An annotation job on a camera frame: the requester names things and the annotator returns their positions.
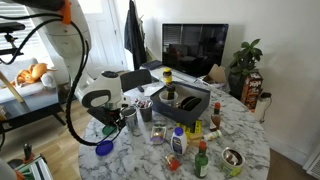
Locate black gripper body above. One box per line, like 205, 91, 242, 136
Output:
107, 107, 127, 127

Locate blue plastic bowl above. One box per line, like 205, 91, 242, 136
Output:
95, 139, 115, 157

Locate vitamin bottle yellow lid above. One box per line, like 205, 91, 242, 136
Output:
162, 67, 173, 85

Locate small jar red lid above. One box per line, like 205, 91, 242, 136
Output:
164, 153, 182, 172

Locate silver metal cup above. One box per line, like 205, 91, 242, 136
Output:
121, 107, 139, 132

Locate dark grey cup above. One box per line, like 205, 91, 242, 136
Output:
137, 99, 154, 123

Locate small clear plastic cup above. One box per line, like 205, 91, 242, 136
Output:
122, 154, 136, 172

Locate black office chair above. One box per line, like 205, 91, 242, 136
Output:
119, 68, 154, 93

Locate white plastic bowl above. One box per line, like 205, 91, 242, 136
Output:
158, 90, 179, 107

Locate white television stand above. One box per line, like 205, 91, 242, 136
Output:
139, 64, 231, 91

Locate yellow bottle black cap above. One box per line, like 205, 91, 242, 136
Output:
165, 83, 177, 100

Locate dark laptop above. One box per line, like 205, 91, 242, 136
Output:
141, 59, 163, 71

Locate navy cardboard box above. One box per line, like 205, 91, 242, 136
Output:
149, 81, 212, 128

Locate white bottle blue cap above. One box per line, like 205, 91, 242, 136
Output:
170, 126, 188, 156

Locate white panel door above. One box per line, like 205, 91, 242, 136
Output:
78, 0, 128, 79

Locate black item in box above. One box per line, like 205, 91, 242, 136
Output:
179, 95, 203, 112

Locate black low table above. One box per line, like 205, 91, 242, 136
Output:
0, 96, 68, 134

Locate tan wooden piece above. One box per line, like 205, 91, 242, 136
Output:
188, 132, 204, 147

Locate yellow snack packet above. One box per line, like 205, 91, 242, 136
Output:
175, 119, 204, 140

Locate dark hanging jacket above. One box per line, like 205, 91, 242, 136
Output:
123, 0, 148, 71

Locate orange plush toy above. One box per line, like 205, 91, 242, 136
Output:
9, 62, 58, 88

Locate green glass bottle red cap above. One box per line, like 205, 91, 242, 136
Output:
193, 140, 210, 179

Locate grey sofa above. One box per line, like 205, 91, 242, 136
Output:
0, 57, 63, 104

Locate small white lying bottle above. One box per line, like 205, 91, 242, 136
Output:
203, 129, 223, 142

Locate brown sauce bottle red cap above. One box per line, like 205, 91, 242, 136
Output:
209, 101, 222, 132

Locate black flat screen television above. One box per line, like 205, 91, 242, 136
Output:
162, 23, 230, 78

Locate light wooden beam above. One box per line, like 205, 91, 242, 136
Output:
0, 71, 25, 104

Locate brown cardboard piece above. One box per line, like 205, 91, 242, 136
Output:
203, 63, 228, 84

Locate window with blinds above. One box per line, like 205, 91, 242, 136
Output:
0, 3, 51, 64

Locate open tin green label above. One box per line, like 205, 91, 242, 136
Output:
220, 147, 246, 178

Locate orange printed cardboard box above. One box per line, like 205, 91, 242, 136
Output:
240, 71, 264, 113

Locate green potted plant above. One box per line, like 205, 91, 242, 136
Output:
228, 38, 264, 99

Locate white floor vent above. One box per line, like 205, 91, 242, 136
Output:
303, 146, 320, 180

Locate white frame green stripes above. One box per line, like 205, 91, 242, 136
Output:
14, 154, 54, 180

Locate orange cable clamp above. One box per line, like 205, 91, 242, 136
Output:
59, 0, 73, 25

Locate black camera tripod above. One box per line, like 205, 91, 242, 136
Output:
0, 21, 27, 66

